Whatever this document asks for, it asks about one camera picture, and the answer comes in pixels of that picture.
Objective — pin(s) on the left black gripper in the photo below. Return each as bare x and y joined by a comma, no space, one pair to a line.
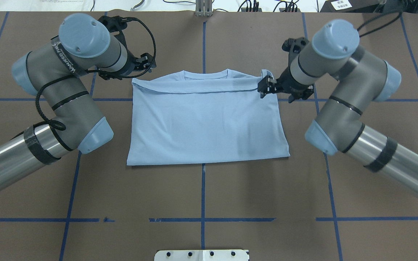
130,66

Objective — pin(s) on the light blue t-shirt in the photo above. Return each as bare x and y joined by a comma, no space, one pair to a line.
190,118

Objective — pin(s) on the black power strip with plugs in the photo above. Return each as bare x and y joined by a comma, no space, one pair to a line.
249,6

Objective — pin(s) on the brown paper table cover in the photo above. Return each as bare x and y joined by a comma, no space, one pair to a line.
309,206

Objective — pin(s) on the black box with white label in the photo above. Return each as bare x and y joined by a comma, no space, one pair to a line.
350,6

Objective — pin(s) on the white mounting plate with bolts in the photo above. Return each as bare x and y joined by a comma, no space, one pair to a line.
203,255

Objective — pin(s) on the grey aluminium post bracket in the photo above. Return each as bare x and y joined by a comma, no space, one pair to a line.
203,8

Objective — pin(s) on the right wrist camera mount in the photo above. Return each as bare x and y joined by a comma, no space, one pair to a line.
295,45

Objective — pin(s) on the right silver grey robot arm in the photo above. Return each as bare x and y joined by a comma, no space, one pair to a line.
362,78

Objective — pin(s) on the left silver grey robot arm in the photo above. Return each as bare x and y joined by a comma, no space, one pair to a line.
70,118

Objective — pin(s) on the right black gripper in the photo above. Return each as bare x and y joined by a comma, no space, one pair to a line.
285,83

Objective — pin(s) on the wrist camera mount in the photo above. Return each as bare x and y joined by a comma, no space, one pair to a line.
116,23
295,45

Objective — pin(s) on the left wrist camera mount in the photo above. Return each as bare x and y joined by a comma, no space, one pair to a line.
116,23

